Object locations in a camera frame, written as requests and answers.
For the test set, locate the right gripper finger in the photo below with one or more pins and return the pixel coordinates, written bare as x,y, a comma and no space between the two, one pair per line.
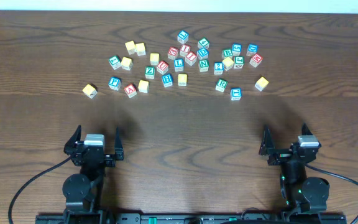
267,146
305,130

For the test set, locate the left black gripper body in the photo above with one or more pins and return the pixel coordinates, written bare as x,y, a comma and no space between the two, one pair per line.
95,152

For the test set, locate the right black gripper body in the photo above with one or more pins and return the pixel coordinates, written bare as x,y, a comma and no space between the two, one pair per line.
288,155

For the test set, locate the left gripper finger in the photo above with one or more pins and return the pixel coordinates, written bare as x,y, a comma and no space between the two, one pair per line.
71,143
118,148

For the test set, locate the yellow C block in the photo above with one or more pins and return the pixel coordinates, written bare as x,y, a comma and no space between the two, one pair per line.
143,86

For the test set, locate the green R block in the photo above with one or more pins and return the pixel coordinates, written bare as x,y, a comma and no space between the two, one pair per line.
221,85

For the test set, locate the yellow o block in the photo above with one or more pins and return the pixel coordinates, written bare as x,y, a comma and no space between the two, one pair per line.
182,79
154,58

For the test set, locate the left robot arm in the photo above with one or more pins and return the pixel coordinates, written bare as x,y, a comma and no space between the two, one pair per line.
83,190

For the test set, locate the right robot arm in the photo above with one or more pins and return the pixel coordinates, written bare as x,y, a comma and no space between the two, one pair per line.
303,194

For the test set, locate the blue T block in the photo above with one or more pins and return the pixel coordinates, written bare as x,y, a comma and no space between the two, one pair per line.
235,94

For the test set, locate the yellow K block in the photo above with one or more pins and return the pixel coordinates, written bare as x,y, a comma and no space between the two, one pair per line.
261,83

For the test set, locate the red A block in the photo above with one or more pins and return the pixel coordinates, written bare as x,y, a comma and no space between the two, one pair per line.
130,90

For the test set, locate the blue P block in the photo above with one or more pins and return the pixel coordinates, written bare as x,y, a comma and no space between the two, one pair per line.
115,83

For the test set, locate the red M block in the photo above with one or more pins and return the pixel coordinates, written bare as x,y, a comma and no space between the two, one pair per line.
255,60

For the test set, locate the green L block left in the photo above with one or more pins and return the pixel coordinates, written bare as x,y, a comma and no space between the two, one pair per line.
115,62

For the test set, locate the green Z block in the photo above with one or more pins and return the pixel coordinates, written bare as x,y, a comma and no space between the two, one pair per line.
149,72

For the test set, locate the blue H block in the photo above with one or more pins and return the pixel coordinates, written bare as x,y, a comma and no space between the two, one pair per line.
167,80

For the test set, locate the green J block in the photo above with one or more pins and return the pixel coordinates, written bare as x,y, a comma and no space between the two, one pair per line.
238,62

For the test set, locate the yellow block beside green L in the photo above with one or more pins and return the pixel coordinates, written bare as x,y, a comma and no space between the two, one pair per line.
126,63

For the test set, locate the yellow G block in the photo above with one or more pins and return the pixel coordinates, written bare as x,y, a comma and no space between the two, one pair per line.
228,63

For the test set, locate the blue 2 block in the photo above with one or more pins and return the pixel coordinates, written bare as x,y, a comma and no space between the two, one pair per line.
218,68

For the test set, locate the blue D block right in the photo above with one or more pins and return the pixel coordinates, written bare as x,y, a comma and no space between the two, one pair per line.
252,50

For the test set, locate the blue d block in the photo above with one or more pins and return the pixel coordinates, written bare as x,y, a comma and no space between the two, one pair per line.
202,53
252,50

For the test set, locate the red U block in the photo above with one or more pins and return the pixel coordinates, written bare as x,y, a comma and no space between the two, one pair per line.
162,67

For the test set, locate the green B block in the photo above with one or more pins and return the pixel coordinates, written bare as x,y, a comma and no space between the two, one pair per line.
227,53

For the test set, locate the blue 5 block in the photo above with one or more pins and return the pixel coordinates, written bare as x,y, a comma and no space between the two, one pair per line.
236,49

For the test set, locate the green N block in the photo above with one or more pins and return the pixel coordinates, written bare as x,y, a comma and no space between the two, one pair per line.
203,65

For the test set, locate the yellow block far left pair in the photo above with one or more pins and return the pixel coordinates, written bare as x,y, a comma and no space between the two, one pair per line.
130,46

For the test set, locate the yellow S block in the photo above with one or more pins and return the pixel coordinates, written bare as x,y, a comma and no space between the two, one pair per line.
140,49

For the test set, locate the blue D block centre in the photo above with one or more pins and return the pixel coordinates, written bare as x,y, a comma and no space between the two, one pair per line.
202,53

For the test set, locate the red E block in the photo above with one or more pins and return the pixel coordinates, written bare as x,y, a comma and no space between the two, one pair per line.
172,53

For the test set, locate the red I block lower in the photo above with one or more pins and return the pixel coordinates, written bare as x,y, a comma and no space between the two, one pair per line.
191,58

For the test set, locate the red i block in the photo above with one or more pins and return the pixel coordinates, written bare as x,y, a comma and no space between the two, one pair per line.
191,58
184,50

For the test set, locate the red I block upper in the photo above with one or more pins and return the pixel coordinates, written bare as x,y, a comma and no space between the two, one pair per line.
184,50

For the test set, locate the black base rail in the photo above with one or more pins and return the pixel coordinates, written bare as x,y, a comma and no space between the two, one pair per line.
136,218

